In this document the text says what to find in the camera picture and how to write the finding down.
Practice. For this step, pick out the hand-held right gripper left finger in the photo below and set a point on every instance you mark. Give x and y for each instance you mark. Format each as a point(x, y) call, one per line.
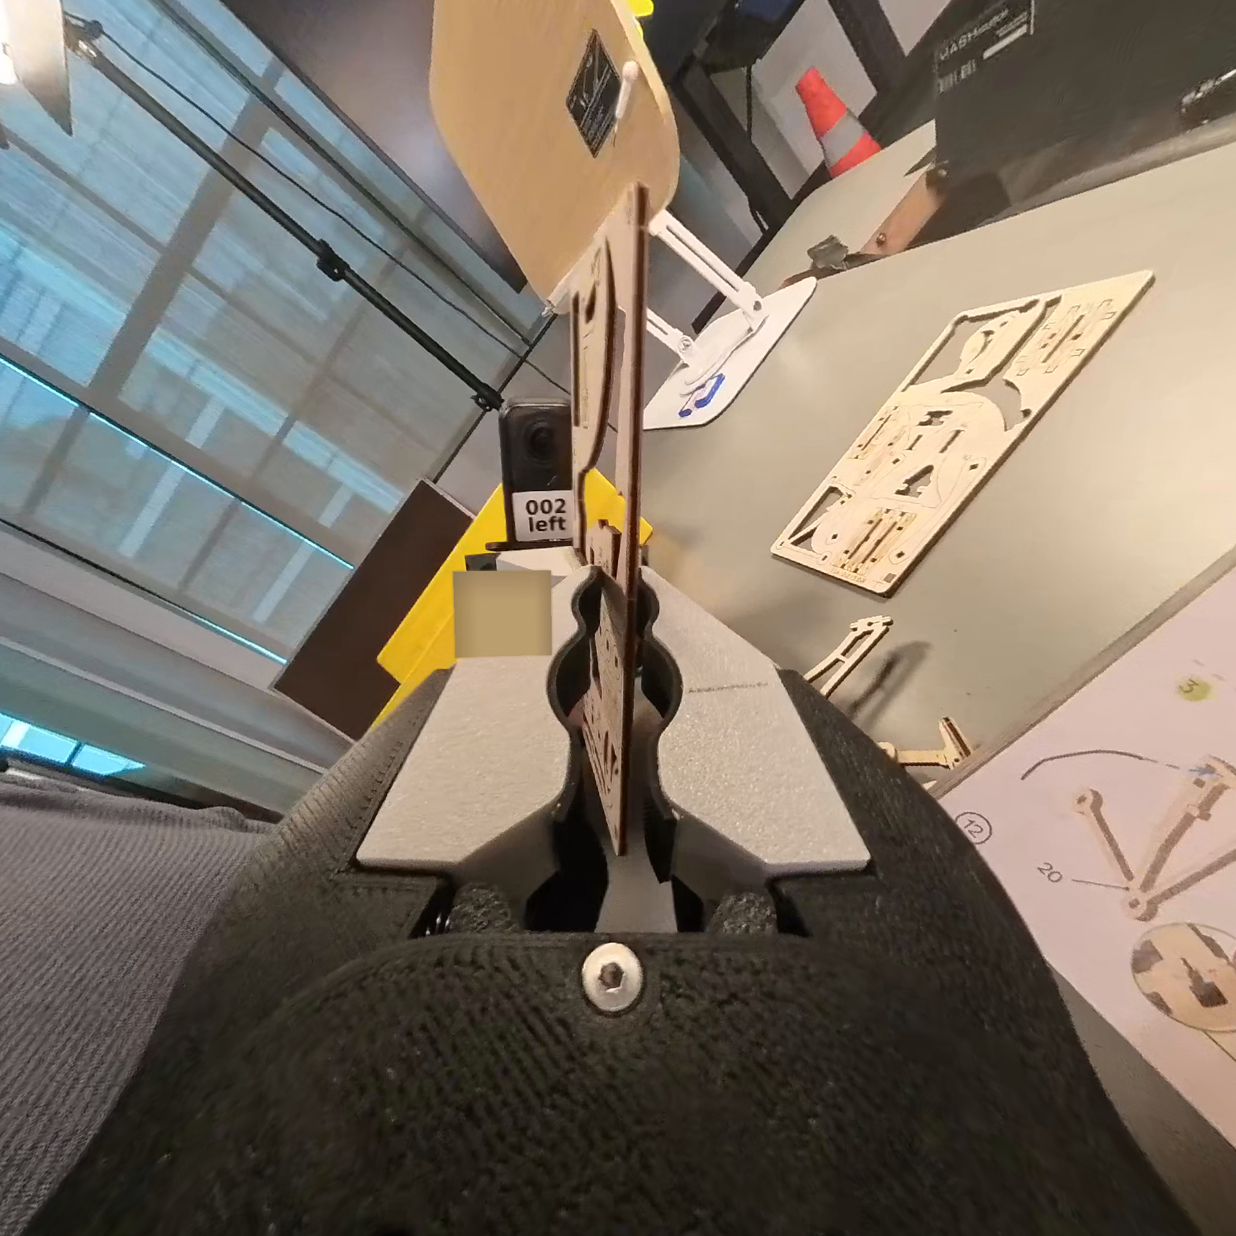
point(464, 773)

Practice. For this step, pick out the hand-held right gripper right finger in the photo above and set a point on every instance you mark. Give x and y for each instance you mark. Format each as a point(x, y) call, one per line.
point(762, 773)

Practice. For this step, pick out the wooden parts sheet curved cutout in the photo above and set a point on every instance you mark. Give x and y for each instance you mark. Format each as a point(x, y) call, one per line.
point(633, 435)

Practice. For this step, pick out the yellow storage bin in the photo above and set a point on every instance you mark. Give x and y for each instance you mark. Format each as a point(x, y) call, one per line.
point(426, 619)

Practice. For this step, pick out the wooden parts sheet with slots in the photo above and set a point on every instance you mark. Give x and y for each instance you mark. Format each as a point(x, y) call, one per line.
point(1130, 291)

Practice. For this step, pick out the wooden bicycle model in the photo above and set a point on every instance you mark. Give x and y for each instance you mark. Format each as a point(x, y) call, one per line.
point(849, 657)

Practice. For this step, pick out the small blue plastic piece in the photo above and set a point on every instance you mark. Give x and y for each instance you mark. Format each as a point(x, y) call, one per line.
point(710, 397)

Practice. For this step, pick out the dark brown flat panel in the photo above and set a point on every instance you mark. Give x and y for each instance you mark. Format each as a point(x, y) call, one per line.
point(377, 600)

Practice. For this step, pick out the metal light stand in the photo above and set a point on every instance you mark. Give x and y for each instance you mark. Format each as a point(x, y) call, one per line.
point(330, 261)

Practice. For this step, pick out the wooden book stand white base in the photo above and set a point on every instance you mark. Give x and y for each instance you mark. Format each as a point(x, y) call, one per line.
point(540, 126)

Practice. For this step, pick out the assembly instruction booklet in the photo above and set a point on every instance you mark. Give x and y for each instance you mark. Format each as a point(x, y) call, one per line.
point(1110, 725)

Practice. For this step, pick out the person's grey ribbed clothing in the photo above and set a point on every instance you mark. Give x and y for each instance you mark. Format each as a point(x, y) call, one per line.
point(96, 966)

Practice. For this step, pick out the brown clipboard with clip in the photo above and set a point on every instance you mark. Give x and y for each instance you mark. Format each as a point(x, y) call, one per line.
point(908, 227)

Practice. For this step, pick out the orange traffic cone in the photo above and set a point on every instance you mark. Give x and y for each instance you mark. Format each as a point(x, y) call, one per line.
point(836, 126)

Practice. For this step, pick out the studio light panel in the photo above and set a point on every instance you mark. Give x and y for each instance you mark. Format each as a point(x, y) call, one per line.
point(34, 58)

